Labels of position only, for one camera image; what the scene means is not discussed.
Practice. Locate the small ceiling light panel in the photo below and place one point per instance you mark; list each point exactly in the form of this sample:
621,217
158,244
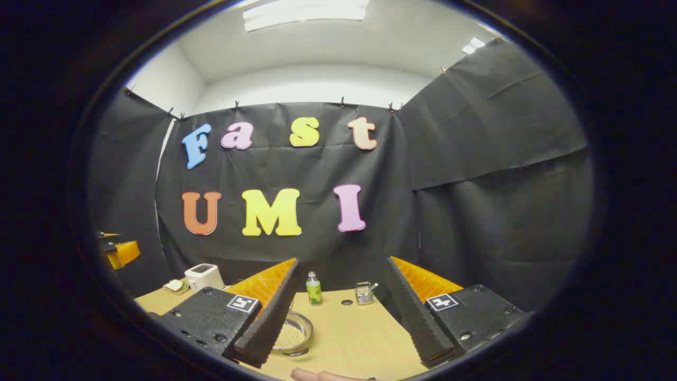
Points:
473,45

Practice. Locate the large ceiling light panel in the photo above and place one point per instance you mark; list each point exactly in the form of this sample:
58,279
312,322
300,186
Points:
304,11

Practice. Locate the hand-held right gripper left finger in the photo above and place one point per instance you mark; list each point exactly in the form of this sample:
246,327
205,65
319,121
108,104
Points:
264,328

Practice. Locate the white sandwich plate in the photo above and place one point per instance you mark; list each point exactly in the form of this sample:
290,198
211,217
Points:
175,287

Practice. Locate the white toaster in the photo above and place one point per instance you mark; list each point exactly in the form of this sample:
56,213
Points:
203,278

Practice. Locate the pile of soybeans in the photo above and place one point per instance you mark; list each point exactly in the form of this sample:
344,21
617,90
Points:
290,337

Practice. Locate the stainless steel pot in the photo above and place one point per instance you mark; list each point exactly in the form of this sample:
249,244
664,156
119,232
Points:
304,330

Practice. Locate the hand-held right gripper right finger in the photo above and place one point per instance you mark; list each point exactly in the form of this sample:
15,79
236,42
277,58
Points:
415,317

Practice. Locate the green label drink bottle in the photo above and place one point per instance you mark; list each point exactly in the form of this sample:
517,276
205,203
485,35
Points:
313,292

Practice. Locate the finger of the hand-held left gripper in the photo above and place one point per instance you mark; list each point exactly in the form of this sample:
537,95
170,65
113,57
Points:
126,253

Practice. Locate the black backdrop cloth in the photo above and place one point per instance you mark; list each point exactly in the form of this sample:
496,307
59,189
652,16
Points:
476,211

